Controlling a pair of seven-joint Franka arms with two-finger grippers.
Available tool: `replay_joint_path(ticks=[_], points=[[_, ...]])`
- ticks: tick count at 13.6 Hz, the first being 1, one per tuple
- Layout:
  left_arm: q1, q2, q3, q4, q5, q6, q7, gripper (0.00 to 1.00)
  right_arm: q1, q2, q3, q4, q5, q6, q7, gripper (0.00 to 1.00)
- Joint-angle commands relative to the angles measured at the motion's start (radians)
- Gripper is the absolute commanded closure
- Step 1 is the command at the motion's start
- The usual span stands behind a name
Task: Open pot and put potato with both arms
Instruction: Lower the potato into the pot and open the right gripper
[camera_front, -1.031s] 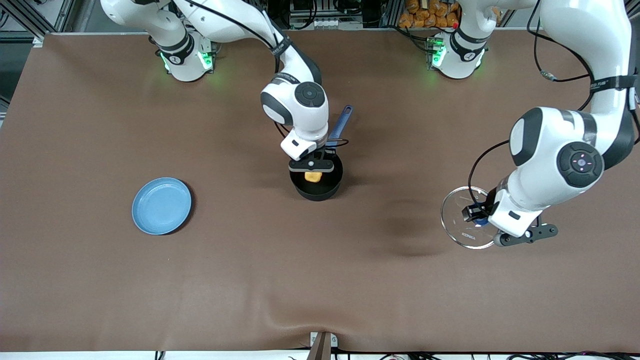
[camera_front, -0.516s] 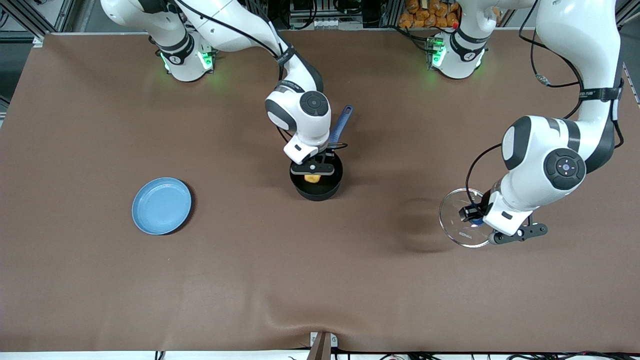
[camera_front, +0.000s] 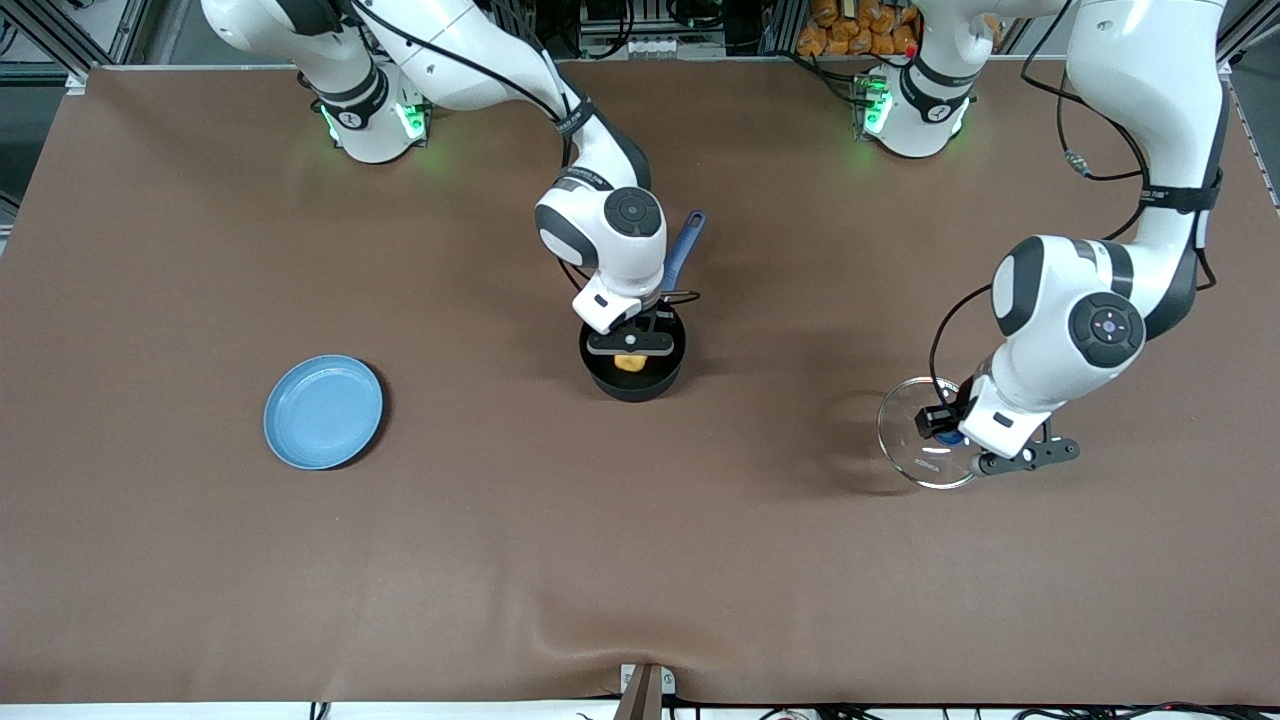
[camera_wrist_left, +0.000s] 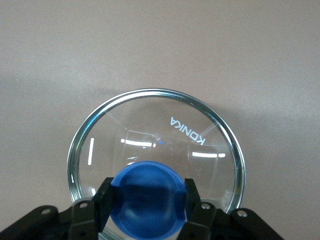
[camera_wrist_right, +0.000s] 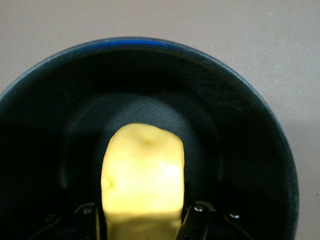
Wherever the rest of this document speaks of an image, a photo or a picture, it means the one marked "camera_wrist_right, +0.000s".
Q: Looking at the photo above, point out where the yellow potato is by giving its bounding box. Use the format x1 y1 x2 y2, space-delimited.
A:
99 122 185 240

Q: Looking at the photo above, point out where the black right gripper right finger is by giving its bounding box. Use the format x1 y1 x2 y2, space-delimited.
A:
177 199 251 240

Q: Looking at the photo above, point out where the brown table cover mat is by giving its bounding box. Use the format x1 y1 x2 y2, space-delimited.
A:
0 0 320 240

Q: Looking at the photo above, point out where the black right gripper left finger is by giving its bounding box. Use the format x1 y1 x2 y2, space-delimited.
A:
32 201 105 240

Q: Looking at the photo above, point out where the dark pot with blue handle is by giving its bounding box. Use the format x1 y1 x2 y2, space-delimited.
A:
0 37 300 240

